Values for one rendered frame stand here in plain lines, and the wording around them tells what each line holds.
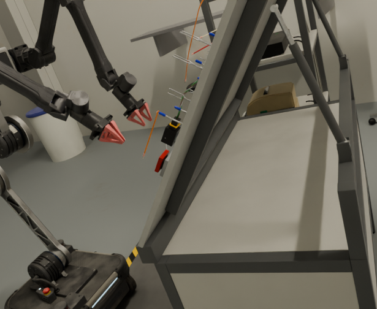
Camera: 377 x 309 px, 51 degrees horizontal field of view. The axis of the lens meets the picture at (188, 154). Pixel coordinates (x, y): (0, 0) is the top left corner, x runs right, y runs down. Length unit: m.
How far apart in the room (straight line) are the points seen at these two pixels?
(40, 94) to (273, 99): 1.33
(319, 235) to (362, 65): 3.14
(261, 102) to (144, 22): 2.86
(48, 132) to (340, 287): 4.63
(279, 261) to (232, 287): 0.19
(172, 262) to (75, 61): 4.78
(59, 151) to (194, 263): 4.39
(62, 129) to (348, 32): 3.51
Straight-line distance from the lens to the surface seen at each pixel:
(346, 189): 0.97
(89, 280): 2.38
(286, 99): 2.28
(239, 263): 1.15
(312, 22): 2.64
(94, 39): 1.76
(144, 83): 5.18
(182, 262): 1.21
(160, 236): 1.27
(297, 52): 1.00
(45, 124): 5.35
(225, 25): 0.86
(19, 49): 2.11
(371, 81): 4.22
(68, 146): 5.43
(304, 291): 1.18
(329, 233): 1.17
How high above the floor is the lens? 1.51
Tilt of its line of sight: 22 degrees down
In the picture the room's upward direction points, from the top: 19 degrees counter-clockwise
